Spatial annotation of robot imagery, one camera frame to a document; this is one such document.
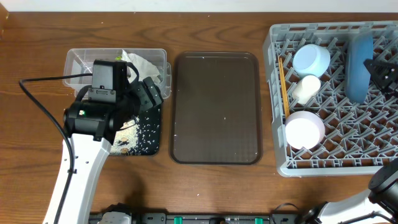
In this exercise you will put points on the white napkin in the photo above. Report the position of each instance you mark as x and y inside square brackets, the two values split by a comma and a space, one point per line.
[144, 67]

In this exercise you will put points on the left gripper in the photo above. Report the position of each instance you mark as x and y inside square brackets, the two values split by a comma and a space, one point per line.
[140, 88]

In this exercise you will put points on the white rice pile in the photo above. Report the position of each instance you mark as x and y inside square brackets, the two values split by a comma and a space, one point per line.
[130, 137]

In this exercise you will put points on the pink bowl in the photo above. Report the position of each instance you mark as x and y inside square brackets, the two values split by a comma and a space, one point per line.
[304, 129]

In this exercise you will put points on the cream cup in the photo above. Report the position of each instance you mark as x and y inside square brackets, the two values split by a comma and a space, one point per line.
[306, 88]

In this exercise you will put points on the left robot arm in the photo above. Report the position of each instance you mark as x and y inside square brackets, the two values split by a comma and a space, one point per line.
[83, 160]

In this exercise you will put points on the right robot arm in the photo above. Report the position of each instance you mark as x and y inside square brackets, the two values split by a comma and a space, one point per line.
[379, 202]

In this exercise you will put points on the dark blue plate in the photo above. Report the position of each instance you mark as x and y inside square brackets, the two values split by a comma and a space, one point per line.
[357, 78]

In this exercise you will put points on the black rectangular tray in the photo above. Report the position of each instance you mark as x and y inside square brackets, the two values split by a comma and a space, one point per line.
[152, 133]

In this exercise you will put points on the clear plastic waste bin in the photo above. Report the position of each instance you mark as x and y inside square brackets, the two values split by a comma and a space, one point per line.
[81, 61]

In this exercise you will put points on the grey dishwasher rack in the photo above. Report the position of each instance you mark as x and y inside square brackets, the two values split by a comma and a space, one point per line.
[359, 138]

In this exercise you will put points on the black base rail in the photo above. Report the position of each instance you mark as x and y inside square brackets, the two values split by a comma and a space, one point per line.
[154, 218]

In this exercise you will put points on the brown serving tray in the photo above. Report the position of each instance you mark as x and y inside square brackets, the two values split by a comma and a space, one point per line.
[216, 109]

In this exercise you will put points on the light blue bowl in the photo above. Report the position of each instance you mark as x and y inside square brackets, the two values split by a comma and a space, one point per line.
[311, 59]

